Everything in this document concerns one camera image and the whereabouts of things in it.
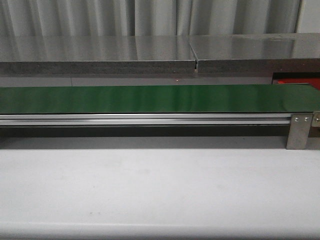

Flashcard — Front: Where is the green conveyor belt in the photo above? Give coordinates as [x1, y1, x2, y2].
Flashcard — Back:
[0, 84, 320, 114]

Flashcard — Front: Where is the right grey steel shelf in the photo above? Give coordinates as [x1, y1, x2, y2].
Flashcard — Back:
[189, 33, 320, 76]

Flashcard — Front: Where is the grey steel shelf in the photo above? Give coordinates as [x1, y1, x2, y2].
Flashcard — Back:
[189, 33, 320, 76]
[0, 36, 196, 76]

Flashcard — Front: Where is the left grey steel shelf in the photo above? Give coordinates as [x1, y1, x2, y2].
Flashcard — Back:
[0, 36, 196, 76]

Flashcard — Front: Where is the red plastic bin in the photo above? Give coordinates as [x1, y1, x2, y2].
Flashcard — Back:
[272, 72, 320, 90]

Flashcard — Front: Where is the grey pleated curtain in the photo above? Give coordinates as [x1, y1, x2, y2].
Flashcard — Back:
[0, 0, 301, 37]

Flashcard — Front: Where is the aluminium conveyor side rail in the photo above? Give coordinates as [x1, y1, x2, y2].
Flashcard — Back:
[0, 113, 292, 127]

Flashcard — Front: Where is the steel conveyor support bracket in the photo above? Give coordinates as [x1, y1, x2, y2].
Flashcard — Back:
[286, 113, 313, 150]

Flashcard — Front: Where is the conveyor end bracket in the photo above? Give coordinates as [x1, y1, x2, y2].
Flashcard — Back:
[309, 111, 320, 138]

